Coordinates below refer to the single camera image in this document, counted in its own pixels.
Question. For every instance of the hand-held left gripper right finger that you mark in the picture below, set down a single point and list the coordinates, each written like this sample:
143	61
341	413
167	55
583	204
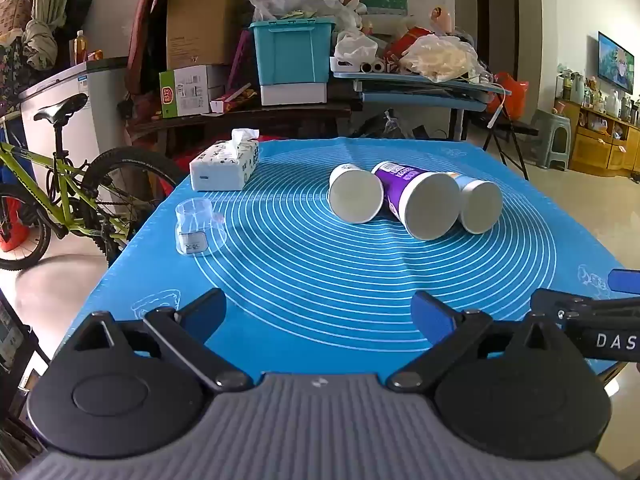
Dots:
431	315

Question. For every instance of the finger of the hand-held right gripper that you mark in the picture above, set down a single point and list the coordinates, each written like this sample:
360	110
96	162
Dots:
625	280
557	302

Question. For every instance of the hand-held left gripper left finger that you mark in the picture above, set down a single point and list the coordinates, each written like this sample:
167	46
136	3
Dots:
204	311

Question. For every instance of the clear plastic cup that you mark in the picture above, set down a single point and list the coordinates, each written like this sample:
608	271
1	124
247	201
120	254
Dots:
198	230

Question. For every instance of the purple paper cup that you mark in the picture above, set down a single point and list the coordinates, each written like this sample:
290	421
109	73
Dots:
431	206

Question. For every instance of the light blue paper cup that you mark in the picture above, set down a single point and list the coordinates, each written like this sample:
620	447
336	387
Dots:
480	207

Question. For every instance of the white paper cup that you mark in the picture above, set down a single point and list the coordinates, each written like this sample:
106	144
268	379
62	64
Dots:
356	196

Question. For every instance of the blue silicone baking mat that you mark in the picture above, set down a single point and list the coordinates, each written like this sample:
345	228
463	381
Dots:
320	270

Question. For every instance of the wooden sideboard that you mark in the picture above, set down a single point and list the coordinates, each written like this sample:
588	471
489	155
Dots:
595	147

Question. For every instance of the white tissue pack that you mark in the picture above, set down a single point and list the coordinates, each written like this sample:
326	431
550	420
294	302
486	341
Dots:
220	166

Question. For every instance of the grey plastic stool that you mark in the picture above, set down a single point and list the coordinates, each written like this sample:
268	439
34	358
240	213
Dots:
550	135

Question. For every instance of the black plastic bag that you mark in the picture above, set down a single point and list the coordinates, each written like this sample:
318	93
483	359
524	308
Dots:
382	127

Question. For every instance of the dark wooden table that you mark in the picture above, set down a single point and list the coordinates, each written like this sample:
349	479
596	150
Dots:
240	120

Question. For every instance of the red plastic bag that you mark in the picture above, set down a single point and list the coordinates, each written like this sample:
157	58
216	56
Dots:
515	95

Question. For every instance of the long red foil box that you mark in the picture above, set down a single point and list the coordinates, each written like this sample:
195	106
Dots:
232	100

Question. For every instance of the green and white carton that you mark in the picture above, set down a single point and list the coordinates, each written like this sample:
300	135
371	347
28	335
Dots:
192	91

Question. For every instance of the blue desk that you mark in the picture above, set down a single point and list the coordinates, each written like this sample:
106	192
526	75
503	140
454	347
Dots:
425	91

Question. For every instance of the white plastic box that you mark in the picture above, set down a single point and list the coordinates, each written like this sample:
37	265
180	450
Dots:
294	94

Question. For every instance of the green bicycle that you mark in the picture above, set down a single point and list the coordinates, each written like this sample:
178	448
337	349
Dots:
62	106

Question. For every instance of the white chest freezer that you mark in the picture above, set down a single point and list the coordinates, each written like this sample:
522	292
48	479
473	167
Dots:
92	85

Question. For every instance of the clear bag of packaging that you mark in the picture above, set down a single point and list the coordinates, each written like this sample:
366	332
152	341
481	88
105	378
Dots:
440	57

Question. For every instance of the teal plastic storage bin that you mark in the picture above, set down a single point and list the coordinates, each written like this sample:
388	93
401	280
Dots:
290	55

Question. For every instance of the small white plastic bag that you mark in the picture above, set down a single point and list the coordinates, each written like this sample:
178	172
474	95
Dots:
354	45

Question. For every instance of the red hanging bag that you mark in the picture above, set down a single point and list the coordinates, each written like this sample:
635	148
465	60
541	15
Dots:
145	35

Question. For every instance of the brown cardboard box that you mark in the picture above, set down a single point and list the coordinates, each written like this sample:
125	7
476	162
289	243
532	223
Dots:
205	25

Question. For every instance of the dark wooden door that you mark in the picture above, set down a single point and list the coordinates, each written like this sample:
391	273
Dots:
497	20

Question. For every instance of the yellow oil bottle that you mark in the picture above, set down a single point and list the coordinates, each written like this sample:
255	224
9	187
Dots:
79	47

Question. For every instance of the green curtain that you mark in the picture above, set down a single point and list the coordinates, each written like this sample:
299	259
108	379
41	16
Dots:
45	15

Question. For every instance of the wall television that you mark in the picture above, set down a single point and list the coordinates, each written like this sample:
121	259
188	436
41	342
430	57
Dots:
616	62

